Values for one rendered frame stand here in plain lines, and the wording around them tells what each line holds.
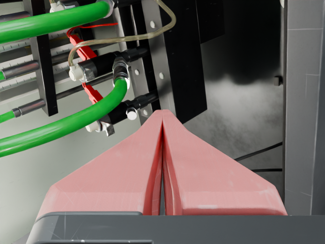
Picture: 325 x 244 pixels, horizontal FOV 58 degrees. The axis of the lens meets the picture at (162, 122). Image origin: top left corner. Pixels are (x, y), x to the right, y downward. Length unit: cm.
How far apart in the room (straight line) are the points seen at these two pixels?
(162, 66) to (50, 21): 26
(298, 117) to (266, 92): 16
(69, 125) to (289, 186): 32
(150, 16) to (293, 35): 20
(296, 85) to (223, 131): 30
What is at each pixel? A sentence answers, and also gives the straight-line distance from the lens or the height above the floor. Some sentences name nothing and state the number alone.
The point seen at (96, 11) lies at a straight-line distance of 27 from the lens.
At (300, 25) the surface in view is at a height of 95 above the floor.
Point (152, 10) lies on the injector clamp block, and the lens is 46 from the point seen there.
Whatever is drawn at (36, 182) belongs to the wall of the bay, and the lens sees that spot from 77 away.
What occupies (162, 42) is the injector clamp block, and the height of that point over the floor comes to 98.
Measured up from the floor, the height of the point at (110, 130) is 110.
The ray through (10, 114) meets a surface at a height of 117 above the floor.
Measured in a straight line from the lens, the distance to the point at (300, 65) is 37.
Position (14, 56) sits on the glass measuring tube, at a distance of 65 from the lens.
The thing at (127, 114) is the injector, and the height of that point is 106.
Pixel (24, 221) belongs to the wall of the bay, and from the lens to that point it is 80.
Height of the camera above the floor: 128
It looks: 35 degrees down
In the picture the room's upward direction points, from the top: 119 degrees counter-clockwise
